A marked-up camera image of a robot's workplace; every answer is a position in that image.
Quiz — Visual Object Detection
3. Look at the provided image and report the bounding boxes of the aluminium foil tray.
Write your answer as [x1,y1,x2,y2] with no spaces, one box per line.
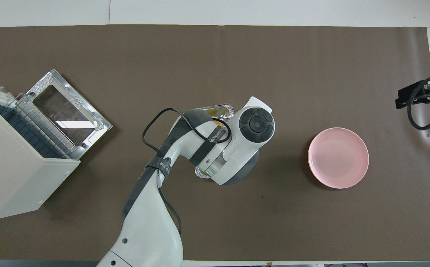
[194,103,234,179]

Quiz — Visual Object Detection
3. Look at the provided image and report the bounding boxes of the golden sliced bread loaf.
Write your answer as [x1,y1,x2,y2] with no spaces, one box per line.
[206,108,230,118]

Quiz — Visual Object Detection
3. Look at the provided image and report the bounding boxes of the cream toaster oven body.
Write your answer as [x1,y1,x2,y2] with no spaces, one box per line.
[0,78,81,221]

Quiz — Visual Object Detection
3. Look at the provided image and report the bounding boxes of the pink round plate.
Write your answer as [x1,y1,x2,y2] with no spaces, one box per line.
[308,127,370,189]

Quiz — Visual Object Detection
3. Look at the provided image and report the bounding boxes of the brown table mat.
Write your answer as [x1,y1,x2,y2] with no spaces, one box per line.
[0,25,430,262]

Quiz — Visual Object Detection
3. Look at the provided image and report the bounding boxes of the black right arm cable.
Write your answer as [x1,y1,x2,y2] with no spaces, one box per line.
[407,73,430,131]

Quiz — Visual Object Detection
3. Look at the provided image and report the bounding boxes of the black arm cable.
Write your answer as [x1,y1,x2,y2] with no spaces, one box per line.
[407,73,430,131]
[142,108,232,238]

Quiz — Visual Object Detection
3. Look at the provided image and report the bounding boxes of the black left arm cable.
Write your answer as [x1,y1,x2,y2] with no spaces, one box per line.
[142,108,232,238]

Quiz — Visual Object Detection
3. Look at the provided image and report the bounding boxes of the glass oven door metal frame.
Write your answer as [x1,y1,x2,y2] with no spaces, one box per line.
[26,69,113,149]

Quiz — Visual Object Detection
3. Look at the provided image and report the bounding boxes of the metal wire oven rack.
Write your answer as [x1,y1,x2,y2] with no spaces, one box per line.
[14,93,87,149]

